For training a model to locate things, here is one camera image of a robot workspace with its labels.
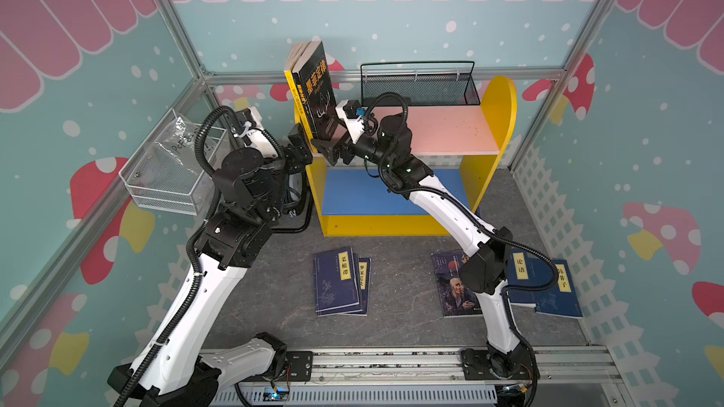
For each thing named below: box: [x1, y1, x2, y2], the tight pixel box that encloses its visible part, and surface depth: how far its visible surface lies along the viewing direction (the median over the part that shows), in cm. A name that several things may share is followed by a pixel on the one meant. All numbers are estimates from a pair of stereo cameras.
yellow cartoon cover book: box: [283, 42, 316, 154], surface depth 58 cm
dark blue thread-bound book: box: [313, 246, 361, 313], surface depth 87 cm
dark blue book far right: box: [535, 258, 584, 318], surface depth 87 cm
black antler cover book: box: [292, 41, 348, 142], surface depth 62 cm
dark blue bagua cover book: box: [313, 246, 372, 318], surface depth 87 cm
